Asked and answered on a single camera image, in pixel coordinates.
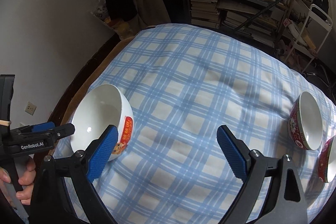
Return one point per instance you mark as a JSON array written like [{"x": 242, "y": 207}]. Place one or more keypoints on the person's left hand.
[{"x": 26, "y": 180}]

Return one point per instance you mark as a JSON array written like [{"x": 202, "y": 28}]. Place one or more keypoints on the stack of books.
[{"x": 205, "y": 13}]

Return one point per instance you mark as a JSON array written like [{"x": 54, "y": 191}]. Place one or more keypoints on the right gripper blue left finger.
[{"x": 51, "y": 202}]

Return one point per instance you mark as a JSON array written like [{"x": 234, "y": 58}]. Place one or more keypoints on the clothes pole with hook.
[{"x": 251, "y": 19}]

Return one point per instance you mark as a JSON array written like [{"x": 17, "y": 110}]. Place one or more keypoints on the wall socket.
[{"x": 30, "y": 108}]

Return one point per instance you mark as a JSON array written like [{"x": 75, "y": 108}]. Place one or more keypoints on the white bowl with cat print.
[{"x": 103, "y": 106}]

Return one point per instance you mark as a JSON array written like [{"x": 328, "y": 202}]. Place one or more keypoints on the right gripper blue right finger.
[{"x": 284, "y": 202}]

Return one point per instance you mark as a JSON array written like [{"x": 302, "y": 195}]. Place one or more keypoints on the white metal cart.
[{"x": 302, "y": 39}]

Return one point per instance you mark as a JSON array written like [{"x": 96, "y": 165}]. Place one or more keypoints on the red patterned bowl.
[
  {"x": 326, "y": 162},
  {"x": 305, "y": 123}
]

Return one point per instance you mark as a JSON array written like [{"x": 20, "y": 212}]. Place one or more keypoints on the blue plaid tablecloth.
[{"x": 182, "y": 83}]

